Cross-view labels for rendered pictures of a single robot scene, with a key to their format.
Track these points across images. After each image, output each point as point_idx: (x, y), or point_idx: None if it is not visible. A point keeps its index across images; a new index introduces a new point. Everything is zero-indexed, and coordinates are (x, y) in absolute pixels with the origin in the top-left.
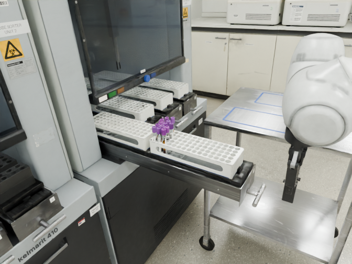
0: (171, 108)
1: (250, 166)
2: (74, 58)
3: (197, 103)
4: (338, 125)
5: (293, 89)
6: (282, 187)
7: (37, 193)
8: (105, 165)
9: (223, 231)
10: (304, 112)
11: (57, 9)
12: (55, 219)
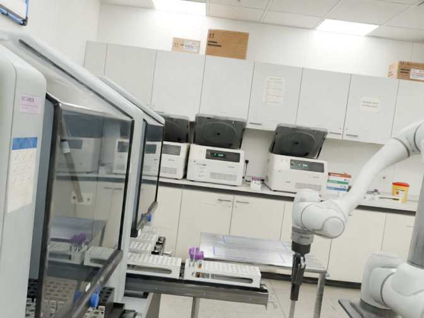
0: (159, 248)
1: (263, 280)
2: (134, 194)
3: None
4: (342, 226)
5: (317, 212)
6: None
7: (126, 313)
8: (132, 300)
9: None
10: (329, 221)
11: (137, 156)
12: None
